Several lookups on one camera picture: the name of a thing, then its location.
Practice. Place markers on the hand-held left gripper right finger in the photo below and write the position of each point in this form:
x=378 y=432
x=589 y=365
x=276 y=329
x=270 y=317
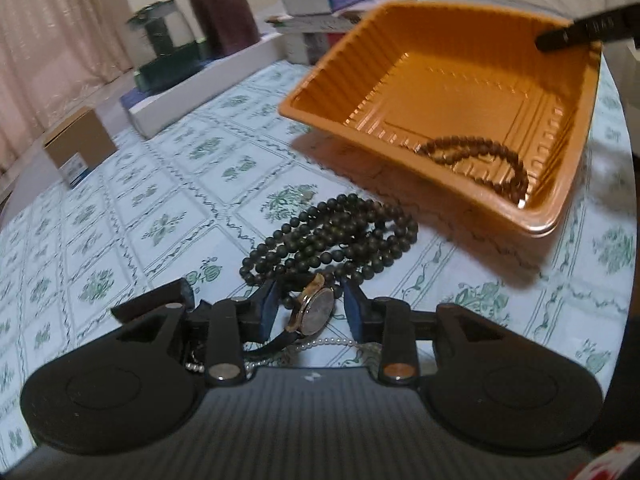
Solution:
x=351 y=306

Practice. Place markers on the orange plastic tray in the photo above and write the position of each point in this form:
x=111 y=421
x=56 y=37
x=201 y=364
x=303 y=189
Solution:
x=450 y=90

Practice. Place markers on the pink curtain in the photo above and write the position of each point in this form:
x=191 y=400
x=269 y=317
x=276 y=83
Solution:
x=50 y=35

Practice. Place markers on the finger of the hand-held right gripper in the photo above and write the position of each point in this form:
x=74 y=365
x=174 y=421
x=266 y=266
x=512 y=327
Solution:
x=585 y=30

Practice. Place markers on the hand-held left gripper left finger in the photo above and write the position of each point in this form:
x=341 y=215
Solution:
x=270 y=306

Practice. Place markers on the blue flat box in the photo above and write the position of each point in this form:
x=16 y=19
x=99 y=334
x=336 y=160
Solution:
x=132 y=97

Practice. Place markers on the dark red canister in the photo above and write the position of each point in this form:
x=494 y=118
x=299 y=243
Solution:
x=220 y=10

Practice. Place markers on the green glass teapot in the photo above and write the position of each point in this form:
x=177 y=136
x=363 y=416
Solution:
x=165 y=45

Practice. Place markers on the brown cardboard box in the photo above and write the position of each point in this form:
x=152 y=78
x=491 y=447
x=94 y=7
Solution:
x=80 y=145

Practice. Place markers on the white flat box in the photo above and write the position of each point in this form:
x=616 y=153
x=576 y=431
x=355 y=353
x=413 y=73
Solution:
x=200 y=90

